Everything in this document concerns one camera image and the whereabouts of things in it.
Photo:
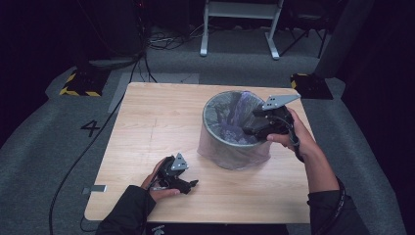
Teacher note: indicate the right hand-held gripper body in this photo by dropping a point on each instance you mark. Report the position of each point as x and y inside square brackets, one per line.
[277, 120]

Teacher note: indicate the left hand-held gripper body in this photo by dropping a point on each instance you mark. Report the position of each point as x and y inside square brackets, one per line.
[173, 178]

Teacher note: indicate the purple plastic bag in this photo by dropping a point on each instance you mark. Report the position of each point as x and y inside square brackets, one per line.
[241, 107]

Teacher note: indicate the green plastic bin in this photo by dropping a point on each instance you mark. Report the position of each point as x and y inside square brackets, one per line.
[228, 153]

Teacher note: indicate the person's left hand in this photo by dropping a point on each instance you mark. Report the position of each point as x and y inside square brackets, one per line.
[153, 182]

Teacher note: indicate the person's right hand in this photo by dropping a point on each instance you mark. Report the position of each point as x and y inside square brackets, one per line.
[303, 137]

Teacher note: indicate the person's dark torso clothing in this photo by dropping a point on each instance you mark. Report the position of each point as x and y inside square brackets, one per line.
[212, 229]

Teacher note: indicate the yellow-black striped stand base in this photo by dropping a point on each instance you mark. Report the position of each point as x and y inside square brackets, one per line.
[311, 86]
[83, 83]

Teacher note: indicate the black tripod stand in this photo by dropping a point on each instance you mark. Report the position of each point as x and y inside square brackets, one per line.
[306, 32]

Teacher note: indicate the grey pillar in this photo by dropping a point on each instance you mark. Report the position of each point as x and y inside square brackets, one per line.
[342, 39]

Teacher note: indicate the white metal desk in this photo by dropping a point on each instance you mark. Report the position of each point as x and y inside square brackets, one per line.
[241, 9]

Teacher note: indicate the grey metal table bracket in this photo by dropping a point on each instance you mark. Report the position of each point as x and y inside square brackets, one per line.
[96, 189]

